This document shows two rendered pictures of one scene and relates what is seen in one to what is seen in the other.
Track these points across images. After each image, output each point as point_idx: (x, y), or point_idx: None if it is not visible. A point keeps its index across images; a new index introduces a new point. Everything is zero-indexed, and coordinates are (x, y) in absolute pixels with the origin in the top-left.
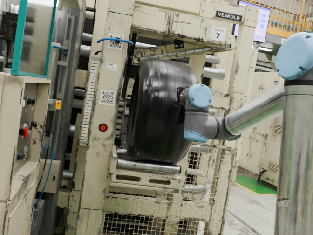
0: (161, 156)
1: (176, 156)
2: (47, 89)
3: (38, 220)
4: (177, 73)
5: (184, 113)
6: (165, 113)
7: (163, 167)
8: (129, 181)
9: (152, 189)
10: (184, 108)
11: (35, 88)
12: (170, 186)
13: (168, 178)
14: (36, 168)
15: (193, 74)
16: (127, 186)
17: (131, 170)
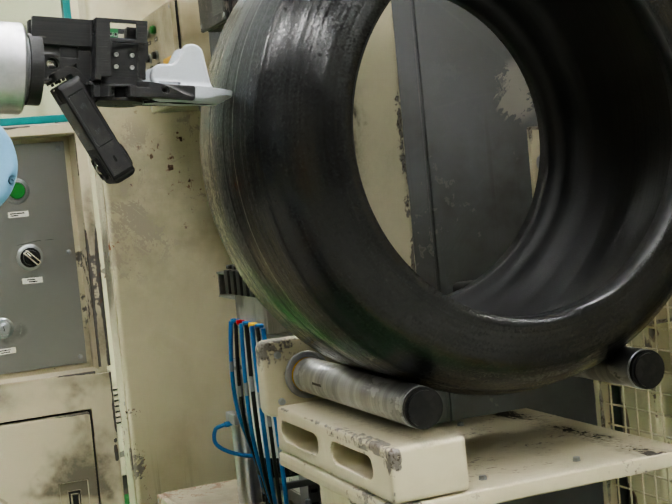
0: (323, 342)
1: (340, 338)
2: (75, 153)
3: None
4: None
5: (81, 134)
6: (214, 146)
7: (367, 392)
8: (302, 452)
9: (343, 494)
10: (66, 113)
11: (19, 159)
12: (373, 487)
13: (364, 447)
14: (53, 383)
15: None
16: (303, 471)
17: (333, 410)
